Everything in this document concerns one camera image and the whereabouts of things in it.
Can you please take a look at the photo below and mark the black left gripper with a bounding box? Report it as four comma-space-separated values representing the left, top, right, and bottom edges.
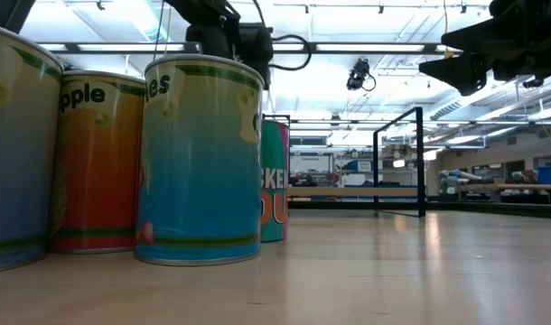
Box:
184, 20, 275, 90

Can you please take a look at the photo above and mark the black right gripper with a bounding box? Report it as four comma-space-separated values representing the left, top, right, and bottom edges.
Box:
418, 0, 537, 97

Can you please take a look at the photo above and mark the teal pink chicken soup can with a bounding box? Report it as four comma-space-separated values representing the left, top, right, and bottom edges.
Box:
259, 119, 291, 244

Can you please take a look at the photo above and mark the blue cherries label can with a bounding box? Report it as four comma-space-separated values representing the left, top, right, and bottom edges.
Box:
135, 53, 265, 267

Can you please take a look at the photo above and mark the orange apple label can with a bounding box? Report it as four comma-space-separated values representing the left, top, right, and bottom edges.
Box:
49, 70, 146, 255

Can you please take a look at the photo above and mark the blue can green stripe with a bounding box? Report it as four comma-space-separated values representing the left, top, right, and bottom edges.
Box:
0, 22, 65, 275

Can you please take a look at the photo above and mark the wooden shelf board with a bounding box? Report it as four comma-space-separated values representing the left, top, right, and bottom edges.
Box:
287, 186, 420, 199

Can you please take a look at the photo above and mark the white board sign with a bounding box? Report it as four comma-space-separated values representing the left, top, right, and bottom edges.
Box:
289, 153, 333, 175

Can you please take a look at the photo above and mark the wooden workbench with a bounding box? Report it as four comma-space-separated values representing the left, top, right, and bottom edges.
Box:
458, 182, 551, 193

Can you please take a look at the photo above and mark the hanging yellow cord with tag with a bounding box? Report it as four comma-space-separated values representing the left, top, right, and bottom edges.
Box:
442, 0, 455, 60

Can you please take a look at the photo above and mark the black left gripper cable loop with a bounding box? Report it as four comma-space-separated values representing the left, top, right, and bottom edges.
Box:
268, 33, 313, 72

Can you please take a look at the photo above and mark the hanging black cable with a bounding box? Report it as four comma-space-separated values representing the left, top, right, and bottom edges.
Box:
151, 0, 166, 60

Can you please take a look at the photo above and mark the black metal shelf bracket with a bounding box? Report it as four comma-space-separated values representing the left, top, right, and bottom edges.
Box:
372, 106, 426, 218

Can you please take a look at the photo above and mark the black overhead camera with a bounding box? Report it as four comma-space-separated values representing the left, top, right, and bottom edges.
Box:
346, 57, 377, 92

